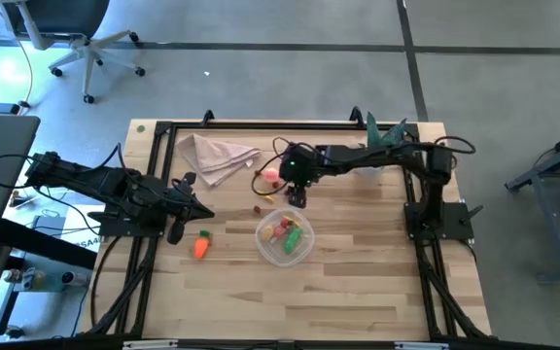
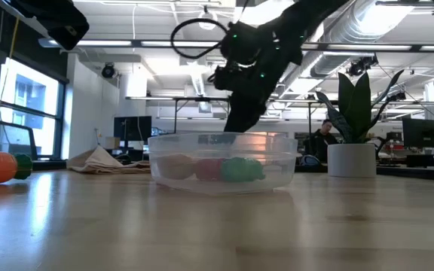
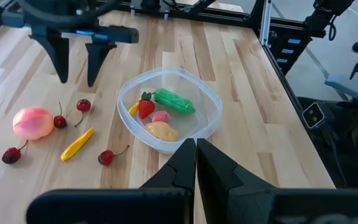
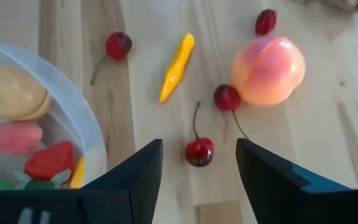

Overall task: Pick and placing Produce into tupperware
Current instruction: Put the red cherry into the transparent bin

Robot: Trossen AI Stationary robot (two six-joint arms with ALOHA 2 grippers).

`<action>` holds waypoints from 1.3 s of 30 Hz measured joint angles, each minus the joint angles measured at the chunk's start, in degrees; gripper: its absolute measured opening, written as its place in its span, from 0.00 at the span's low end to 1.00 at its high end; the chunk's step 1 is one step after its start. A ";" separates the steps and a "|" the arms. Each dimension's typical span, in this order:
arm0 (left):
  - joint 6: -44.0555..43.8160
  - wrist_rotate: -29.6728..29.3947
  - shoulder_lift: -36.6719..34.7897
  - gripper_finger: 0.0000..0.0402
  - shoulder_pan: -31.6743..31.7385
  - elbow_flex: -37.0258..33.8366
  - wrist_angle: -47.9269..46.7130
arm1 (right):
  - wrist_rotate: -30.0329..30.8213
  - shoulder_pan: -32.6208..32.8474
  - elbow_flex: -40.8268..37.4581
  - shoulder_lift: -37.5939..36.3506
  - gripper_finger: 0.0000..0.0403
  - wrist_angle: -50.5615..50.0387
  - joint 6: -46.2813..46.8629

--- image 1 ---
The toy peach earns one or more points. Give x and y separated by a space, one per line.
270 175

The red toy strawberry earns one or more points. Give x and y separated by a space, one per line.
285 222

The beige folded cloth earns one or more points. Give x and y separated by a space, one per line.
212 158

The white printed paper sheet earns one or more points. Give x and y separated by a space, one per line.
80 243

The small brown jar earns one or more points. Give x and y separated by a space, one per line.
38 278

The clear plastic tupperware container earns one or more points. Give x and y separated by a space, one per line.
270 255

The small green sticker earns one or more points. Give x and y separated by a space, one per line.
140 129

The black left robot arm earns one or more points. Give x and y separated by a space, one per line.
100 180

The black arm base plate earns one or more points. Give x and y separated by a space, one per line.
457 226
124 226

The grey metal table frame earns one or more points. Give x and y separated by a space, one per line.
552 228

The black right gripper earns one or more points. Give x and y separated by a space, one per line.
302 167

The green toy pea pod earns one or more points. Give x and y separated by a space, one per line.
293 240

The orange toy carrot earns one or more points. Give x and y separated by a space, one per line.
201 248

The small pink toy fruit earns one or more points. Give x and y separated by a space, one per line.
280 232

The office chair with white base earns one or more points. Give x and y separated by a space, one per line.
61 17

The white cylinder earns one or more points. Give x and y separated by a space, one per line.
73 278

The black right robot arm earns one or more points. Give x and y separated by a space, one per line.
382 155

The silver aluminium frame post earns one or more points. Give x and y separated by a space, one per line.
421 345
149 344

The black desk beam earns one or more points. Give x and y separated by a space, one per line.
42 243

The snake plant in white pot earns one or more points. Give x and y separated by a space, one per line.
377 131

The black aluminium table frame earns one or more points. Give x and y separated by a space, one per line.
241 125

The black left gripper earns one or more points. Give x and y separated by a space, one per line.
183 204

